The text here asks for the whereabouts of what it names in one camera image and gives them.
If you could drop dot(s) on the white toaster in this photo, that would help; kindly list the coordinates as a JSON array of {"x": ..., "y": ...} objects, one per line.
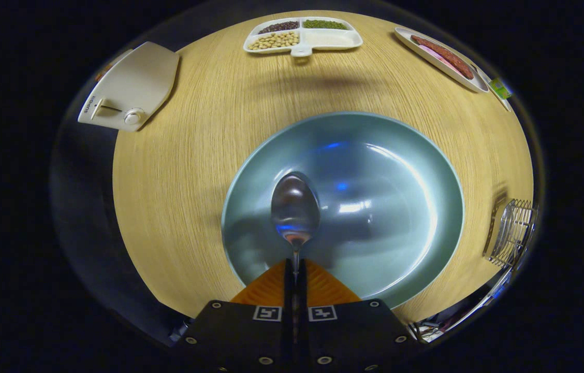
[{"x": 136, "y": 83}]

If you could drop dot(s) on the pile of yellow soybeans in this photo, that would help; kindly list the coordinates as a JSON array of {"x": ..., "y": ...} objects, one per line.
[{"x": 274, "y": 40}]

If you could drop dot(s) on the pink ham slice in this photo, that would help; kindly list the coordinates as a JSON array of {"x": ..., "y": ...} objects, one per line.
[{"x": 437, "y": 57}]

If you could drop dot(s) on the white square coaster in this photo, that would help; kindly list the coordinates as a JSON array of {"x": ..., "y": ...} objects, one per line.
[{"x": 494, "y": 98}]

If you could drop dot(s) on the brown grilled meat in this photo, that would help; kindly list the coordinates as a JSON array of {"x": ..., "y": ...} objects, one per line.
[{"x": 444, "y": 54}]

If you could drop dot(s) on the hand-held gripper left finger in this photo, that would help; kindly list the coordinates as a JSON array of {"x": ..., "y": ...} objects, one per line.
[{"x": 240, "y": 331}]

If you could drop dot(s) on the white round plate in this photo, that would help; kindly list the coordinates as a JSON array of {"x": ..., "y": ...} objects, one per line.
[{"x": 457, "y": 80}]

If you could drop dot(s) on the pile of dark beans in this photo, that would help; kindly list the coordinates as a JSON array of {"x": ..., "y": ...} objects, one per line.
[{"x": 279, "y": 27}]

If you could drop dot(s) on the white divided tray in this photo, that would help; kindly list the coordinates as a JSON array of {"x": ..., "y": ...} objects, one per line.
[{"x": 328, "y": 39}]

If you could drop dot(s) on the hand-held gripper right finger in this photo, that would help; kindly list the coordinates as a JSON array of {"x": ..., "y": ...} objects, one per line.
[{"x": 354, "y": 331}]

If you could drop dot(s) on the toasted bread slice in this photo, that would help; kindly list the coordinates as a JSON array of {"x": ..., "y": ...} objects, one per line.
[{"x": 105, "y": 71}]

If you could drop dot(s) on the pile of green beans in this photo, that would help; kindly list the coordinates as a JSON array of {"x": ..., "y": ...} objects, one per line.
[{"x": 324, "y": 24}]

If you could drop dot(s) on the light blue plate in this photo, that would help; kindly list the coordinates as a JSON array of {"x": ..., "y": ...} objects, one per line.
[{"x": 390, "y": 181}]

